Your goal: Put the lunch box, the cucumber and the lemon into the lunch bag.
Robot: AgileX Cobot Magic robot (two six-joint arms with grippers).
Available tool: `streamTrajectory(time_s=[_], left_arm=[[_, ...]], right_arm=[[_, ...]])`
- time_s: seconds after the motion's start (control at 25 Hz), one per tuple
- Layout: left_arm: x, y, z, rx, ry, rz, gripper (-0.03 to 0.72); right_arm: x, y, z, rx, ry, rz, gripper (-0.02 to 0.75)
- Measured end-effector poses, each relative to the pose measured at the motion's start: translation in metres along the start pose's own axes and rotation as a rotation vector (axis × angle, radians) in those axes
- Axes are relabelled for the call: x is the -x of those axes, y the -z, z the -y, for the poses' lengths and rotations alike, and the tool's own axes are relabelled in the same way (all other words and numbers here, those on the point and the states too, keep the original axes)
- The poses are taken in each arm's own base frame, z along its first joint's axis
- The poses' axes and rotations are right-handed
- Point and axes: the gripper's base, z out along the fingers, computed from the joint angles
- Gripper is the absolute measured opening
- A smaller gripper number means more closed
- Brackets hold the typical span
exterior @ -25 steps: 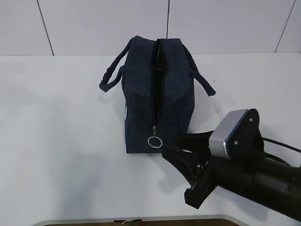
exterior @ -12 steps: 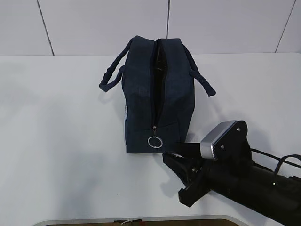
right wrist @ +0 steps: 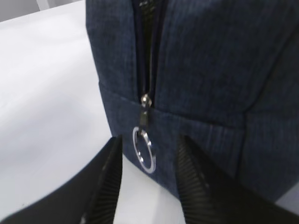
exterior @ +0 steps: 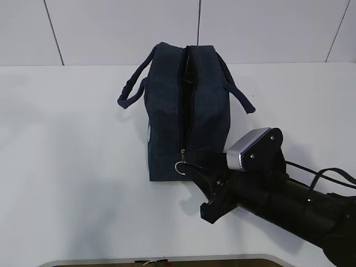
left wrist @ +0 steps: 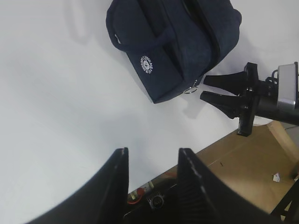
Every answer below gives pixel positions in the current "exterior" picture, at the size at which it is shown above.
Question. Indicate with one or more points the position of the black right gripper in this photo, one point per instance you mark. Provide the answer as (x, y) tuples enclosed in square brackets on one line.
[(221, 190)]

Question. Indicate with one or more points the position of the navy blue lunch bag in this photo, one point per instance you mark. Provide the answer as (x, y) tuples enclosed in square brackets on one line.
[(186, 93)]

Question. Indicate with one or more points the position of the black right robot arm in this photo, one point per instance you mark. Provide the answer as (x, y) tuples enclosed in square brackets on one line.
[(324, 220)]

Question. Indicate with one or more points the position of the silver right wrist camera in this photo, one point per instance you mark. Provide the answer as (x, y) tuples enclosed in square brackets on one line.
[(258, 150)]

